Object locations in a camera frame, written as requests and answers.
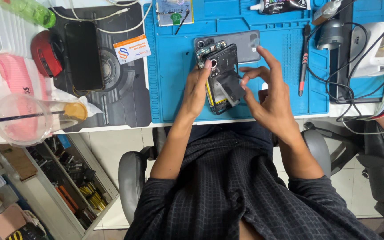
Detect black tweezers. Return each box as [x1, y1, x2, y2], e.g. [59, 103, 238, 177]
[174, 9, 191, 36]

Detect white plastic bag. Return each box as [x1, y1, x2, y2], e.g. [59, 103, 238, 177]
[0, 54, 103, 145]

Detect grey metal lamp head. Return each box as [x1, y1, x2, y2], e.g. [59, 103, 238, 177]
[316, 18, 345, 51]

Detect small blue repair mat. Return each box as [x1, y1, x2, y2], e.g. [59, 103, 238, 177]
[350, 0, 384, 100]

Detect green plastic bottle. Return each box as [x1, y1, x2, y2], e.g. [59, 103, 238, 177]
[0, 0, 57, 29]

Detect black printed desk mat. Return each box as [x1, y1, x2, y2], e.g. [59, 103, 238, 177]
[50, 5, 153, 134]

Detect drawer of phone parts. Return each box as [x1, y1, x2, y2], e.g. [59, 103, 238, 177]
[21, 133, 120, 240]

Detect person's left hand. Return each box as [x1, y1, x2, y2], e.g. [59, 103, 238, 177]
[180, 60, 213, 120]

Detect heap of boxes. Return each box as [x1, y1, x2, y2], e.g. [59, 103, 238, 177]
[0, 140, 51, 240]

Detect black and red screwdriver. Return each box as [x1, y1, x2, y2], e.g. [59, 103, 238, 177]
[298, 23, 312, 97]

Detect black glue tube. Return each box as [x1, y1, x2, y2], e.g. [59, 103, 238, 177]
[249, 0, 311, 16]

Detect red computer mouse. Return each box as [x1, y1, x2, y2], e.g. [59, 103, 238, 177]
[30, 30, 65, 78]

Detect person's right hand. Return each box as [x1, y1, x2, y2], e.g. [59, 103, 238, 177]
[239, 46, 301, 141]

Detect black smartphone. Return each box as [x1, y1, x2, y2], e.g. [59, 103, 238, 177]
[64, 21, 105, 92]
[195, 40, 246, 116]

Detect white soldering station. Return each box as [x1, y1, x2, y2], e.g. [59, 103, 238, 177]
[348, 21, 384, 79]

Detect person's dark checked shirt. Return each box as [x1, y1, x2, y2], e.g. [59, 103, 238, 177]
[124, 122, 384, 240]

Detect white paper tray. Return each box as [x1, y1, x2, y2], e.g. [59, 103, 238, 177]
[0, 0, 47, 58]

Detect clear plastic cup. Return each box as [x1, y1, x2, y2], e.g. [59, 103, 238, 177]
[0, 93, 88, 147]

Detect large blue repair mat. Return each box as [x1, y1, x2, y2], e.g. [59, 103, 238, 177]
[143, 0, 331, 124]

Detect grey office chair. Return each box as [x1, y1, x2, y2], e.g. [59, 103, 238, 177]
[118, 126, 332, 225]

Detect grey phone back cover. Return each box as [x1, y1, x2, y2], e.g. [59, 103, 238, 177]
[194, 30, 262, 64]

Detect black drinking straw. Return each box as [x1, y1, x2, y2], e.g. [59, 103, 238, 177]
[0, 110, 66, 126]

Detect bundle of black cables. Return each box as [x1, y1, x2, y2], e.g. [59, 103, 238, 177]
[306, 0, 384, 135]

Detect white and orange card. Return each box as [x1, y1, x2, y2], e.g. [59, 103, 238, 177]
[113, 34, 152, 65]

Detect black office chair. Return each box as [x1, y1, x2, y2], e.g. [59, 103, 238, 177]
[303, 119, 384, 234]

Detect phone battery with flex cable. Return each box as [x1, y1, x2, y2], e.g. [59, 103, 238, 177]
[155, 0, 194, 27]

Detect small clear dropper bottle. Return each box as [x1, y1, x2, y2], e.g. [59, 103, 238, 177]
[312, 0, 343, 26]

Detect white charging cable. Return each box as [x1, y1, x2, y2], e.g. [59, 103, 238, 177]
[48, 0, 153, 35]

